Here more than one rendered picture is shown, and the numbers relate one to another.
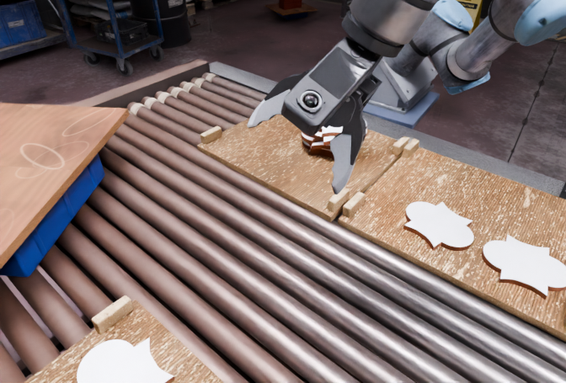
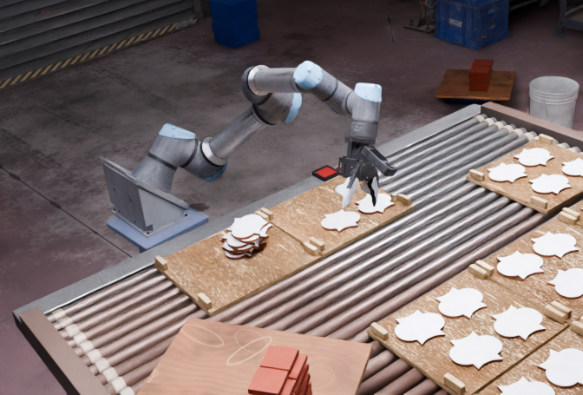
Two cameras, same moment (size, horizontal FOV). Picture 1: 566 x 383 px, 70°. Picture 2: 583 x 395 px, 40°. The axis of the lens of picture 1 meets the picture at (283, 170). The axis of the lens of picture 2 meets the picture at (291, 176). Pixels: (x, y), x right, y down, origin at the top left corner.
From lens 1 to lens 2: 2.11 m
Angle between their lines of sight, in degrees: 62
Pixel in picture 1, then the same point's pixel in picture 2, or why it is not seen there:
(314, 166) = (265, 257)
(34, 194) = (300, 342)
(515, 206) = (332, 194)
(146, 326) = (386, 324)
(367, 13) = (371, 134)
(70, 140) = (232, 339)
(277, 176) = (271, 273)
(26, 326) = (372, 377)
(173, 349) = (402, 313)
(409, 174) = (291, 221)
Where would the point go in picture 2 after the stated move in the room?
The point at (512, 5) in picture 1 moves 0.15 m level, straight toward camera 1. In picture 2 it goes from (282, 108) to (317, 119)
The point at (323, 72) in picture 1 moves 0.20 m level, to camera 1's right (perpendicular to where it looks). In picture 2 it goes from (378, 157) to (387, 126)
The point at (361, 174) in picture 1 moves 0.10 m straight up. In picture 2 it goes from (284, 240) to (280, 213)
